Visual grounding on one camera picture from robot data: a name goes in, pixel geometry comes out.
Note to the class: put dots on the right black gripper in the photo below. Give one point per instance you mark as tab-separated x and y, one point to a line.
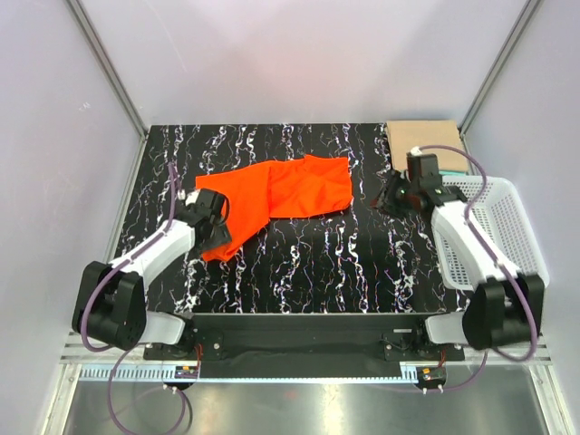
384	201

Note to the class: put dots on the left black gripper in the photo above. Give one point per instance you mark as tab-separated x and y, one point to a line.
222	236

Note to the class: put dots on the white slotted cable duct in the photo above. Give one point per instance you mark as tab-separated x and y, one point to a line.
145	373

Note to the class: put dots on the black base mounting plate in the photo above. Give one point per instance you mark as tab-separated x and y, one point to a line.
300	346

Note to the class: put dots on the right aluminium frame post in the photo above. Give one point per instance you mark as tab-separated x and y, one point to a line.
525	17

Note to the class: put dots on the left aluminium frame post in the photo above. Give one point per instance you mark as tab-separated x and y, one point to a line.
99	51

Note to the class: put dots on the orange t shirt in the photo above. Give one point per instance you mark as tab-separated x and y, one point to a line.
297	188

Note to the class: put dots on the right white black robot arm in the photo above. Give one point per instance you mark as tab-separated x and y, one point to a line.
506	305

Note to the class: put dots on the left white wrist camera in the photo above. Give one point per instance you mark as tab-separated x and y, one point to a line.
188	198

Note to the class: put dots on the aluminium frame post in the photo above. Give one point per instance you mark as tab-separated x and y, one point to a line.
99	51
525	17

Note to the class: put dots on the folded brown t shirt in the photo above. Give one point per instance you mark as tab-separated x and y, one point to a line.
403	136

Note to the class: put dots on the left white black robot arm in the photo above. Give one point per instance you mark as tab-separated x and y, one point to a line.
111	309

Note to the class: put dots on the white plastic basket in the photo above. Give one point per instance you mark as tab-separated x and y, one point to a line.
501	214

